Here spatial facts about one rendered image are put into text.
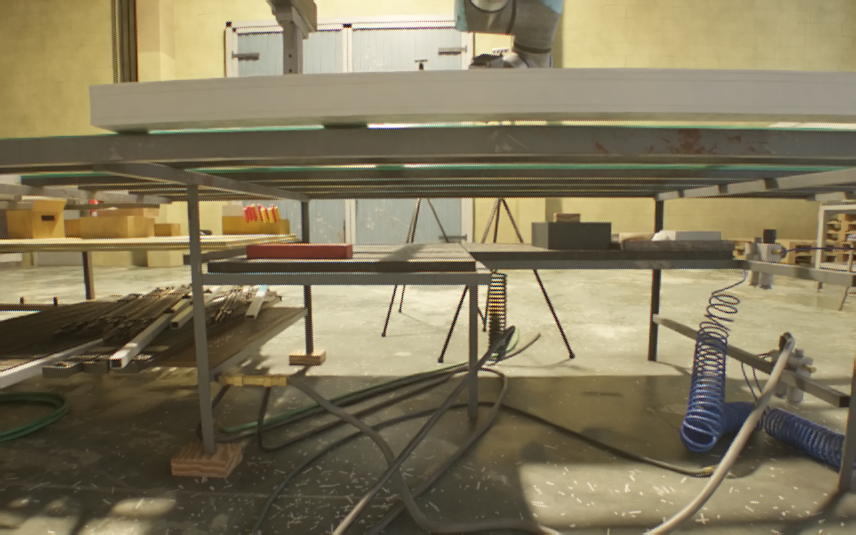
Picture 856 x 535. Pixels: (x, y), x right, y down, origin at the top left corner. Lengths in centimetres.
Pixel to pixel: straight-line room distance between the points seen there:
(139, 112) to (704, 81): 94
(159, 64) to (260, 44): 162
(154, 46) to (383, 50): 366
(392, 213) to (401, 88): 655
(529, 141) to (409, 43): 706
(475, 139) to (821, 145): 62
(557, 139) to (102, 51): 929
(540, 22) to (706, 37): 803
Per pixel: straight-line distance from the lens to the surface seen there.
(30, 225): 249
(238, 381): 138
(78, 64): 999
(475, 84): 76
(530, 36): 109
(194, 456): 145
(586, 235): 167
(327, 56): 793
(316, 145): 81
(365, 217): 735
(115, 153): 98
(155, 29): 882
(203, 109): 86
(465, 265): 115
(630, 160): 112
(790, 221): 944
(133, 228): 211
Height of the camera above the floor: 69
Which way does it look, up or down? 6 degrees down
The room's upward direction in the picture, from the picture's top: straight up
